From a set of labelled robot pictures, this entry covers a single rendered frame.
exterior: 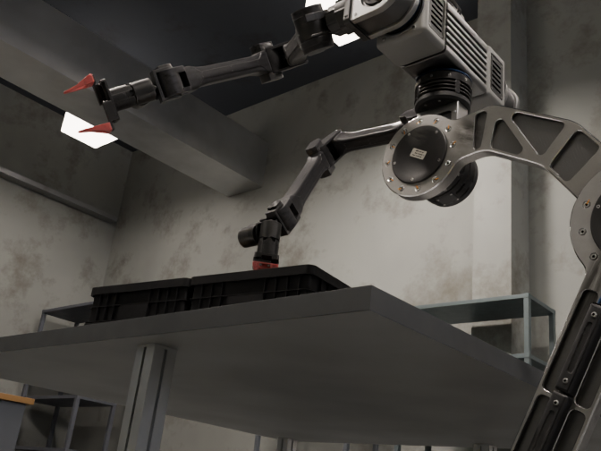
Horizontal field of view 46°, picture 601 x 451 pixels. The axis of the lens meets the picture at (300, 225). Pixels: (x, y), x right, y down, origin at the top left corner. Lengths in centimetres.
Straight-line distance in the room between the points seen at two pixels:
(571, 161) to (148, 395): 93
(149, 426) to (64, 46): 530
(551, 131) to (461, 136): 19
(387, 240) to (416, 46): 467
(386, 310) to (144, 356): 61
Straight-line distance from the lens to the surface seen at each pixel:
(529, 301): 460
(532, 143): 148
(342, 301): 109
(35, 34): 643
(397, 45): 167
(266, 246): 188
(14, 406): 376
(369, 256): 632
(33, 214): 907
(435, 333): 120
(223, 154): 734
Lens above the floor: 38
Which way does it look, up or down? 22 degrees up
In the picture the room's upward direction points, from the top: 7 degrees clockwise
